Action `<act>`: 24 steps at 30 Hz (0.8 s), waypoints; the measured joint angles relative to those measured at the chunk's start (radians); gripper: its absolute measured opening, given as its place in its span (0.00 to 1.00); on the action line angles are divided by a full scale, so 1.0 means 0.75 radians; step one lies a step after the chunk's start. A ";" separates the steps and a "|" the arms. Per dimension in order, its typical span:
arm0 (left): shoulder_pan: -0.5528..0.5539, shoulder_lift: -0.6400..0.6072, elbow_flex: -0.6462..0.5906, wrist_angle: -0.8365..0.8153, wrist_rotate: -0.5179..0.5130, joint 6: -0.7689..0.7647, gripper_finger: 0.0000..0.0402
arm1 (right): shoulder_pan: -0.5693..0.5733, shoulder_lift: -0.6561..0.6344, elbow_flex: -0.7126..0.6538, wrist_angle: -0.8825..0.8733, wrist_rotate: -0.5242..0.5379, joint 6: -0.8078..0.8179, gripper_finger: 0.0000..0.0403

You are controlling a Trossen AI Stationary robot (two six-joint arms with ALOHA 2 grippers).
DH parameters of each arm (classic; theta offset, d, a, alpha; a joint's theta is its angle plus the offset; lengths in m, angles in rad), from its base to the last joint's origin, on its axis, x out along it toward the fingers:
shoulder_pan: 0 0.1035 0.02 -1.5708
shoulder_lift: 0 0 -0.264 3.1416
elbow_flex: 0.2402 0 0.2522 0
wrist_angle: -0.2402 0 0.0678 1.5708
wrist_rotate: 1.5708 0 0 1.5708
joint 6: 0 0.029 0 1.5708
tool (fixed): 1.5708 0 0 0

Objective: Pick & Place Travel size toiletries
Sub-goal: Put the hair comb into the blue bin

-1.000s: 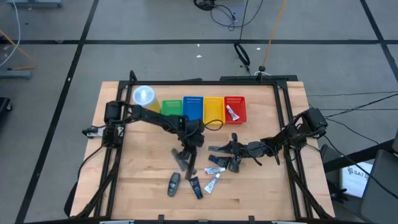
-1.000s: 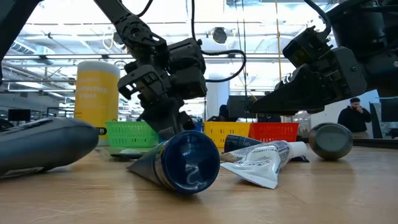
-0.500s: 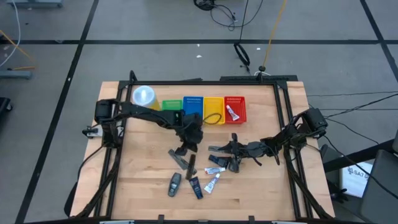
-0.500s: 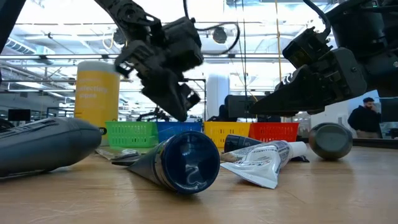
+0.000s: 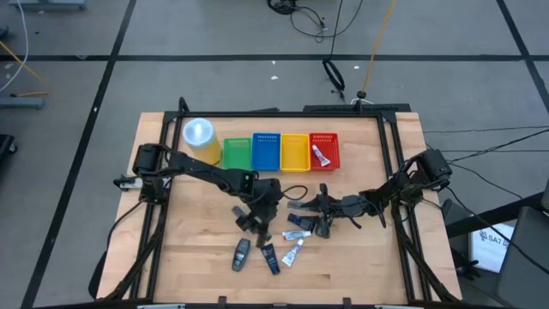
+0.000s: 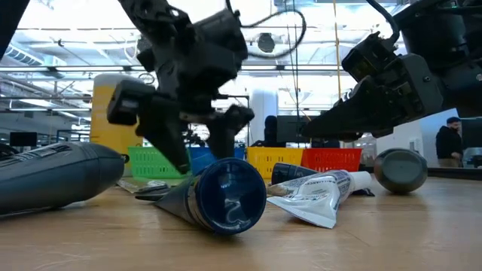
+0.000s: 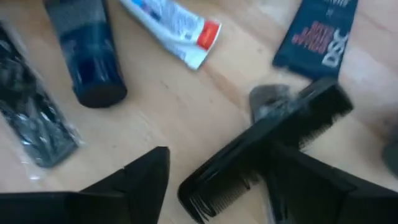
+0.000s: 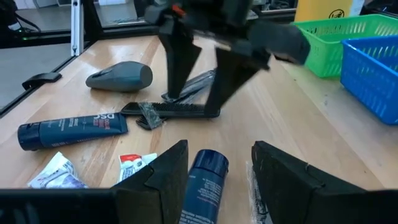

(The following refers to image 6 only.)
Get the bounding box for black small item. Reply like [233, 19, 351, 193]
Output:
[134, 184, 172, 202]

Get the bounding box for right wrist camera cable black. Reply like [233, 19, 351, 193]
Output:
[367, 0, 401, 46]

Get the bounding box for red plastic basket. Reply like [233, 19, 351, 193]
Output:
[300, 148, 363, 174]

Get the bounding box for wrist camera cable black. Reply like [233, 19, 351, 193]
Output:
[224, 0, 308, 60]
[367, 0, 401, 46]

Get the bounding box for blue plastic basket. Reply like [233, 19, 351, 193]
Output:
[188, 145, 246, 176]

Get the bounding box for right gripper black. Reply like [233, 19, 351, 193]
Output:
[300, 53, 446, 142]

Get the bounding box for small black monitor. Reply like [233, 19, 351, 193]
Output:
[9, 131, 38, 148]

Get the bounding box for white toothpaste tube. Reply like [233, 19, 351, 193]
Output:
[266, 169, 374, 230]

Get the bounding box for crumpled clear plastic wrapper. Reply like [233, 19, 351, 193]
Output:
[266, 182, 298, 197]

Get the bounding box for round black ceiling device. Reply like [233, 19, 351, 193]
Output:
[257, 32, 276, 54]

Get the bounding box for large black monitor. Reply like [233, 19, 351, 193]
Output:
[276, 115, 313, 145]

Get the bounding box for yellow hanging cable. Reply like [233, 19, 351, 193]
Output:
[332, 0, 343, 101]

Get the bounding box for clear plastic packet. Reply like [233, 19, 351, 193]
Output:
[116, 177, 170, 195]

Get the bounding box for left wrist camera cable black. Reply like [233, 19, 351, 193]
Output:
[224, 0, 308, 60]

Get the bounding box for yellow plastic basket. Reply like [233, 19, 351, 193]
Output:
[246, 146, 305, 180]

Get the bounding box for small black bottle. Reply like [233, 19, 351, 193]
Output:
[270, 162, 319, 186]

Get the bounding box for person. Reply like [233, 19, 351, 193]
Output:
[251, 115, 287, 148]
[435, 116, 465, 169]

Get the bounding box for yellow bottle white cap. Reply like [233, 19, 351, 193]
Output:
[89, 73, 145, 156]

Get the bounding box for dark blue tube blue cap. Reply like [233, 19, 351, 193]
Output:
[154, 157, 268, 237]

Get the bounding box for green plastic basket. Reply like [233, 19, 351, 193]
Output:
[127, 145, 191, 180]

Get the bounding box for white pillar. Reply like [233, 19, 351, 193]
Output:
[250, 90, 280, 146]

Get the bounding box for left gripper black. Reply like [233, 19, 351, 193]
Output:
[106, 21, 256, 175]

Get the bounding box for dark desk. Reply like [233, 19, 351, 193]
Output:
[427, 166, 482, 181]

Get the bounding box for black hanging cable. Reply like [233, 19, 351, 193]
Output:
[285, 22, 302, 148]

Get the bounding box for large dark grey bottle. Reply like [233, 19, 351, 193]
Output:
[0, 142, 126, 217]

